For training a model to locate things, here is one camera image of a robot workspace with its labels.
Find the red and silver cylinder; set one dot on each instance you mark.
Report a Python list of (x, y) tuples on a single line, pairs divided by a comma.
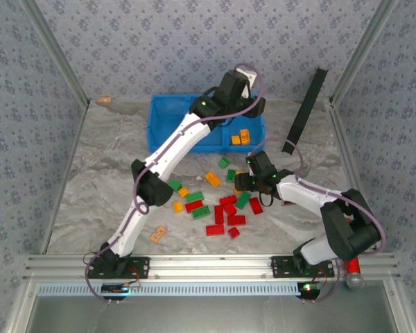
[(353, 268)]

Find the aluminium frame leg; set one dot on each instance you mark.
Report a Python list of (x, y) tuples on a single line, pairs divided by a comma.
[(398, 308), (21, 308)]

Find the long pale orange lego brick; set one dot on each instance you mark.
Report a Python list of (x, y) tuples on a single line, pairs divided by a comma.
[(158, 234)]

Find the aluminium table side rail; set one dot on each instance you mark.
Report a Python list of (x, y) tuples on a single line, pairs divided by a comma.
[(343, 145), (66, 173)]

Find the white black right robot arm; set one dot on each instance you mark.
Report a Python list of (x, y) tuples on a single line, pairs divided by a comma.
[(305, 194)]

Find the long red lego brick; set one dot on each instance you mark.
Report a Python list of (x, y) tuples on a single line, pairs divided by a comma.
[(236, 220), (256, 205), (218, 214), (227, 200), (215, 230), (193, 206)]

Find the small yellow lego brick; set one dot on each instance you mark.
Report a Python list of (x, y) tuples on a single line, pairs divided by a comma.
[(177, 207), (235, 140), (183, 192)]

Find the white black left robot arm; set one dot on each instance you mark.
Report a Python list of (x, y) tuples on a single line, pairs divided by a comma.
[(173, 142)]

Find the aluminium frame post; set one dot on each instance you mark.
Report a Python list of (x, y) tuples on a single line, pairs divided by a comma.
[(361, 52), (59, 52)]

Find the long green lego brick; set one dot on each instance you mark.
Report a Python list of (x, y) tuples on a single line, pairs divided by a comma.
[(243, 200), (200, 212), (195, 197)]

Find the blue three-compartment plastic bin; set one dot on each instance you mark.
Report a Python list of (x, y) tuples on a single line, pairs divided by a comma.
[(166, 118)]

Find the small pale orange lego brick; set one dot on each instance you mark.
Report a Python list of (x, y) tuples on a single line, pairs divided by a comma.
[(104, 100)]

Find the small red lego brick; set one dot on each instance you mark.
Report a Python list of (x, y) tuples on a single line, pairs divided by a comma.
[(233, 232), (230, 209)]

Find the aluminium horizontal frame rail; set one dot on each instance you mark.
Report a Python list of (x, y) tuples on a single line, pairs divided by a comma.
[(211, 267)]

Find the grey metal lower panel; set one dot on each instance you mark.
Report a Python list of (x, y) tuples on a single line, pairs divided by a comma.
[(211, 315)]

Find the black plastic channel strip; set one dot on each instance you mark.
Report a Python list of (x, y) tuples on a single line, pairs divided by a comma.
[(305, 107)]

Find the long yellow lego brick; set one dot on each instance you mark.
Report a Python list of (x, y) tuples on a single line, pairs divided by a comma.
[(213, 179), (244, 136)]

